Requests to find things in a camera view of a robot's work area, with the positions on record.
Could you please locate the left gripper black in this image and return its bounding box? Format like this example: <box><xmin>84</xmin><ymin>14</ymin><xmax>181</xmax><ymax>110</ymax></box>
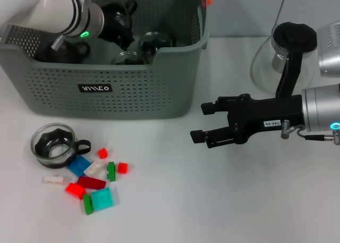
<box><xmin>98</xmin><ymin>25</ymin><xmax>135</xmax><ymax>50</ymax></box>

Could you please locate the glass teacup black holder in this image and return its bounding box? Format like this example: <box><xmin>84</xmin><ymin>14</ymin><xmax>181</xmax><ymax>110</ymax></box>
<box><xmin>138</xmin><ymin>31</ymin><xmax>177</xmax><ymax>63</ymax></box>
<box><xmin>110</xmin><ymin>50</ymin><xmax>146</xmax><ymax>66</ymax></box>
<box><xmin>30</xmin><ymin>123</ymin><xmax>92</xmax><ymax>169</ymax></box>
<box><xmin>105</xmin><ymin>0</ymin><xmax>139</xmax><ymax>33</ymax></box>

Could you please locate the right gripper cable with connectors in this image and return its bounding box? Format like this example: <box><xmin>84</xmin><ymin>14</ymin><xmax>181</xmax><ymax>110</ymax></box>
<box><xmin>280</xmin><ymin>119</ymin><xmax>340</xmax><ymax>145</ymax></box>

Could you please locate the glass teapot black handle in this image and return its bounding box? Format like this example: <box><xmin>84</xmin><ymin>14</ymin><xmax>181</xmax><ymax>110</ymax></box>
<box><xmin>250</xmin><ymin>21</ymin><xmax>319</xmax><ymax>99</ymax></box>

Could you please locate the bright red toy brick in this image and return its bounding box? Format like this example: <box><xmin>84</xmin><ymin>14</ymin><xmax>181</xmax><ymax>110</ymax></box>
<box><xmin>65</xmin><ymin>183</ymin><xmax>86</xmax><ymax>201</ymax></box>

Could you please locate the dark clay teapot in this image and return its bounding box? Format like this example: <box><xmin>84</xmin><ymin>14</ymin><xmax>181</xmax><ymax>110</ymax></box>
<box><xmin>34</xmin><ymin>40</ymin><xmax>91</xmax><ymax>64</ymax></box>

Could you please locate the green toy brick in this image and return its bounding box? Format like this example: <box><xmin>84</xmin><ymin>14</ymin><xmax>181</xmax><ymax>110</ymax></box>
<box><xmin>105</xmin><ymin>161</ymin><xmax>117</xmax><ymax>182</ymax></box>
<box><xmin>82</xmin><ymin>193</ymin><xmax>95</xmax><ymax>216</ymax></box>

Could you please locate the dark red curved brick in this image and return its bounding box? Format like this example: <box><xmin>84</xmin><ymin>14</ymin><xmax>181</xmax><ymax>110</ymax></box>
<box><xmin>76</xmin><ymin>176</ymin><xmax>107</xmax><ymax>190</ymax></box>

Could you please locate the left gripper silver cable connector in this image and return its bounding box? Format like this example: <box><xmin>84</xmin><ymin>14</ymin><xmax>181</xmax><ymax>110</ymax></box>
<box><xmin>50</xmin><ymin>33</ymin><xmax>66</xmax><ymax>51</ymax></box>

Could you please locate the white toy brick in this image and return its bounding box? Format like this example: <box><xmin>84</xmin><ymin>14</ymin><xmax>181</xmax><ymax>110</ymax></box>
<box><xmin>83</xmin><ymin>159</ymin><xmax>106</xmax><ymax>178</ymax></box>
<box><xmin>42</xmin><ymin>175</ymin><xmax>67</xmax><ymax>187</ymax></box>

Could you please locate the blue toy brick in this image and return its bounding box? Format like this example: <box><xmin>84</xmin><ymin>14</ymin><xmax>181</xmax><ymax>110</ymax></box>
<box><xmin>67</xmin><ymin>155</ymin><xmax>92</xmax><ymax>178</ymax></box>

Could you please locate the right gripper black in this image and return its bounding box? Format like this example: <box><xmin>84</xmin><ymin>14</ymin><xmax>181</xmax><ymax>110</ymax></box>
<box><xmin>189</xmin><ymin>93</ymin><xmax>305</xmax><ymax>150</ymax></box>

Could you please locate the teal square toy plate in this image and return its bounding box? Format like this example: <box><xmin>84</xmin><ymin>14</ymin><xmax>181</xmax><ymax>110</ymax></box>
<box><xmin>91</xmin><ymin>187</ymin><xmax>114</xmax><ymax>212</ymax></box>

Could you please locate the grey perforated plastic storage bin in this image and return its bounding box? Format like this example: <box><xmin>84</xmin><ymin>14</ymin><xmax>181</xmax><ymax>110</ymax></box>
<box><xmin>0</xmin><ymin>0</ymin><xmax>210</xmax><ymax>121</ymax></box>

